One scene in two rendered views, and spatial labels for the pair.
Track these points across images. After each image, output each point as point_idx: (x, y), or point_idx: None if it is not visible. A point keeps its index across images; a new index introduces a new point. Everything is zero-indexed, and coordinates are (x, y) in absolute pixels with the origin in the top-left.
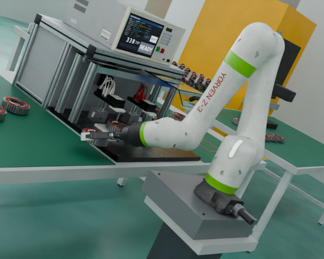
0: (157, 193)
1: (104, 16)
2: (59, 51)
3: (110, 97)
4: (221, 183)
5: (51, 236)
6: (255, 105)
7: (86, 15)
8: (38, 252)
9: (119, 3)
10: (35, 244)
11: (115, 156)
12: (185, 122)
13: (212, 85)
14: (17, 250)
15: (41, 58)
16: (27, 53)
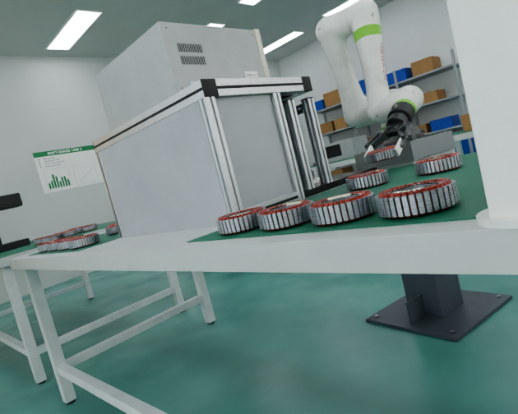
0: (424, 149)
1: (236, 55)
2: (268, 113)
3: None
4: None
5: (279, 400)
6: (355, 74)
7: (210, 65)
8: (329, 394)
9: (242, 30)
10: (316, 402)
11: (375, 167)
12: (387, 94)
13: (380, 55)
14: (345, 409)
15: (251, 143)
16: (228, 154)
